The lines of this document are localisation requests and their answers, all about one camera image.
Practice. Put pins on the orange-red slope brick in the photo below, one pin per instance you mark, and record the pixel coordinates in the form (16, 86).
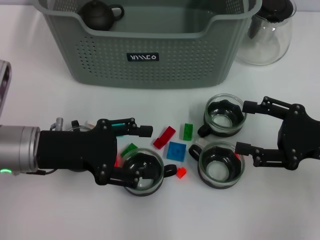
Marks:
(117, 162)

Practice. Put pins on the dark red long brick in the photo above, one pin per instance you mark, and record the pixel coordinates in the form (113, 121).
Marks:
(165, 137)

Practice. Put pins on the glass carafe black lid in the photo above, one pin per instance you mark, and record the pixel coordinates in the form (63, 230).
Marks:
(270, 42)

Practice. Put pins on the small orange-red brick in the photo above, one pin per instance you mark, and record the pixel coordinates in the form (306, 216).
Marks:
(181, 173)
(238, 156)

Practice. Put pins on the green rectangular brick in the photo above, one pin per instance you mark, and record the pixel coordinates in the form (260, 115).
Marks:
(187, 131)
(128, 148)

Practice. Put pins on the black clay teapot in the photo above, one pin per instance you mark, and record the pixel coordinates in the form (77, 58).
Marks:
(96, 16)

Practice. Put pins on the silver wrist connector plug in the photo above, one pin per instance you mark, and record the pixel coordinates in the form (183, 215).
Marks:
(58, 123)

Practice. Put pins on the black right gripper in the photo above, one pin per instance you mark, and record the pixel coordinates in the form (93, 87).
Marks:
(300, 137)

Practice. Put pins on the blue square plate brick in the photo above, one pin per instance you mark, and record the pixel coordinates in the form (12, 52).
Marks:
(176, 151)

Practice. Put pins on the grey-green perforated storage bin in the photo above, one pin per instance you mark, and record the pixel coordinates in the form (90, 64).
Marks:
(175, 67)

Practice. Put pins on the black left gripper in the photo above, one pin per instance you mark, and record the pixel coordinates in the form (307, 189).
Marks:
(75, 150)

